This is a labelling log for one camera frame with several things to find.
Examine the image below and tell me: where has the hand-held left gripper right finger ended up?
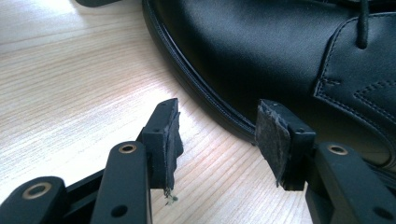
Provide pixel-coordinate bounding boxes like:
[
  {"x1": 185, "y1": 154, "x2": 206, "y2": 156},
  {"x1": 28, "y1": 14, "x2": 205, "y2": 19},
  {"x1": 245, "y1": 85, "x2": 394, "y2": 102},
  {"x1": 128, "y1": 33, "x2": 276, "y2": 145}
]
[{"x1": 254, "y1": 98, "x2": 318, "y2": 192}]

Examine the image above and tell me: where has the black leather lace-up shoe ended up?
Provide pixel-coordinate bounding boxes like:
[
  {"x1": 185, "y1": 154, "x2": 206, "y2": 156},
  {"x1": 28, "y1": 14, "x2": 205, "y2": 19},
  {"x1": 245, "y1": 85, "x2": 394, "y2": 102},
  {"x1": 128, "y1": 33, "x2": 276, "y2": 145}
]
[{"x1": 142, "y1": 0, "x2": 396, "y2": 188}]

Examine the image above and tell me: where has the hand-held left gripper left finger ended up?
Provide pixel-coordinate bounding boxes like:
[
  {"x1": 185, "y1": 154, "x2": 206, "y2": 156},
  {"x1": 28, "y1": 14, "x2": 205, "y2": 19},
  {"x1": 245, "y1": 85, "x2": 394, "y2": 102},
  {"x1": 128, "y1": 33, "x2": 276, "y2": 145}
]
[{"x1": 136, "y1": 97, "x2": 185, "y2": 204}]

